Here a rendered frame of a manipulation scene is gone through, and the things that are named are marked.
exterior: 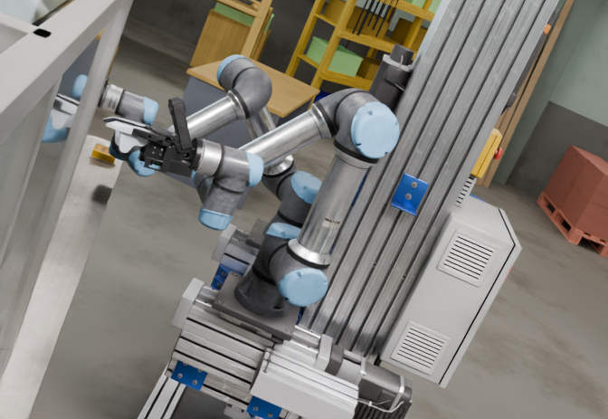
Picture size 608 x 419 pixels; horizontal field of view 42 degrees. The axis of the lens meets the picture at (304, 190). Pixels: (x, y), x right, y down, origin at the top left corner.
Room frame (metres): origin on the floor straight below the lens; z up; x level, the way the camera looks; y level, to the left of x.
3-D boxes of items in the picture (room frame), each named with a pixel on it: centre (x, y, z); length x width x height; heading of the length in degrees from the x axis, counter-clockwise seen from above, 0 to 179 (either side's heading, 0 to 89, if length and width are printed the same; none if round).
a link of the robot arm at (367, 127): (1.83, -0.07, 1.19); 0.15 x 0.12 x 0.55; 27
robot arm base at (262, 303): (1.95, -0.01, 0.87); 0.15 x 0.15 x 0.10
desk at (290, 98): (5.45, 0.59, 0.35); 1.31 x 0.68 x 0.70; 176
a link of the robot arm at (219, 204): (1.73, 0.17, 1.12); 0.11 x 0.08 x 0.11; 27
